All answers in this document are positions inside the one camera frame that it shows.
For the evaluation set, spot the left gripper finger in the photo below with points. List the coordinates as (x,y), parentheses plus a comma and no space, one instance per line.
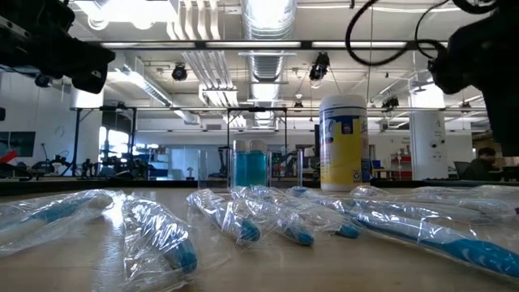
(89,54)

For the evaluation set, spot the maroon toothbrush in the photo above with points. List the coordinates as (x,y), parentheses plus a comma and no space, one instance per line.
(377,191)

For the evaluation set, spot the clear acrylic organizer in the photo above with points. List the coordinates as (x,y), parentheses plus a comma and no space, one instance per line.
(202,170)

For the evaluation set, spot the small blue mouthwash bottle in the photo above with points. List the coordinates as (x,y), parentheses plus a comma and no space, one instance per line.
(257,170)
(241,170)

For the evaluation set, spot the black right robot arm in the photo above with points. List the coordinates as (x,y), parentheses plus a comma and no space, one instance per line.
(478,52)

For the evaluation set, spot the black ceiling spotlight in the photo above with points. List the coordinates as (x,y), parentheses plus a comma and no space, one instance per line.
(320,67)
(179,73)
(42,81)
(391,103)

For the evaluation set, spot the white round column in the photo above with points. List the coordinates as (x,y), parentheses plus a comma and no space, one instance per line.
(427,134)
(87,101)

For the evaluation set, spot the person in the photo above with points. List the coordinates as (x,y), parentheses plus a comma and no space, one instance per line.
(480,168)

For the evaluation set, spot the red shelf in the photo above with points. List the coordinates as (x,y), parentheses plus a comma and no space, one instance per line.
(401,160)

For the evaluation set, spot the cluttered background workbench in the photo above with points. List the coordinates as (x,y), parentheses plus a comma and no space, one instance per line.
(121,166)

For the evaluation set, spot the yellow wipes canister white lid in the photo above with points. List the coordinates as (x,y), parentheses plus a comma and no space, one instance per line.
(342,154)

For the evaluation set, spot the black overhead rig bar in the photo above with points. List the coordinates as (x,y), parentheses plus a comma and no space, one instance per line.
(306,44)

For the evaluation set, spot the dark wall screen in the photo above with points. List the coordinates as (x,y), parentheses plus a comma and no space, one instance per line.
(18,144)

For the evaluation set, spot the black aluminium table frame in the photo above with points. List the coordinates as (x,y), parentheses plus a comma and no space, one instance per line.
(121,184)

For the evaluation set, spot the silver ventilation duct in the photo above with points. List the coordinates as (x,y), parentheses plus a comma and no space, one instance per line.
(267,65)

